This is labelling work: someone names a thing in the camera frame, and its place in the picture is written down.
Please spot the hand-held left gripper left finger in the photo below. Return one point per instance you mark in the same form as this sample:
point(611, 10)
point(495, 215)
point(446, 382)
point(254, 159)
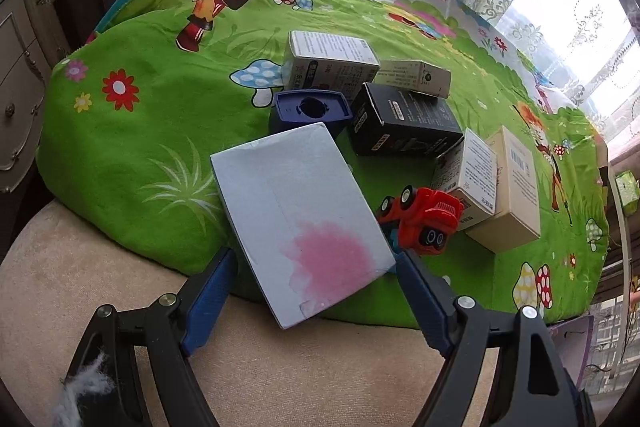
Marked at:
point(207, 302)

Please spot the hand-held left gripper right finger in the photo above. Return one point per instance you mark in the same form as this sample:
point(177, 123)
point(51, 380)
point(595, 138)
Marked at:
point(425, 302)

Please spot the light blue box pink stain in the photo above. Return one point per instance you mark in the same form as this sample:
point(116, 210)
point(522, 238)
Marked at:
point(280, 187)

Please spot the white text-covered box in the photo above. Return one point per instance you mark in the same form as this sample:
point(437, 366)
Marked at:
point(475, 172)

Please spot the purple cardboard box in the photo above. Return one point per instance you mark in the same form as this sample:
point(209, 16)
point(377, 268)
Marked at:
point(575, 342)

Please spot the black box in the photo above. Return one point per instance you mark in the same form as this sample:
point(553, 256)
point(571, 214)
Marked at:
point(400, 127)

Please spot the red toy car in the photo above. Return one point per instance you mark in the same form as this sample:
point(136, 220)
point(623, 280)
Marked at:
point(430, 212)

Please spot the beige cushion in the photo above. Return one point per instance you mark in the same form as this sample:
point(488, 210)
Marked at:
point(75, 267)

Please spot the white fluff tuft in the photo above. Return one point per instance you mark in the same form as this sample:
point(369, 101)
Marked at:
point(82, 387)

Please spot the green cartoon printed cloth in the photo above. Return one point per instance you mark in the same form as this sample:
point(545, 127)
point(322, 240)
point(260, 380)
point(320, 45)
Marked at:
point(150, 132)

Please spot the navy plastic case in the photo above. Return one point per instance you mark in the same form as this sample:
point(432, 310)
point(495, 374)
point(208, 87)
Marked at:
point(332, 104)

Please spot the small beige box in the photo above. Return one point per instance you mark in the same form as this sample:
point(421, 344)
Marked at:
point(405, 74)

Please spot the green box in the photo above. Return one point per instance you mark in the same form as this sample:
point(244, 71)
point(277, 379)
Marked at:
point(627, 189)

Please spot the white box blue label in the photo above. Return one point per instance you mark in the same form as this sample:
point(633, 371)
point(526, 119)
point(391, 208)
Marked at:
point(330, 47)

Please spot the cream carved cabinet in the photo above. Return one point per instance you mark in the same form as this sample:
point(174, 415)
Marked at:
point(20, 57)

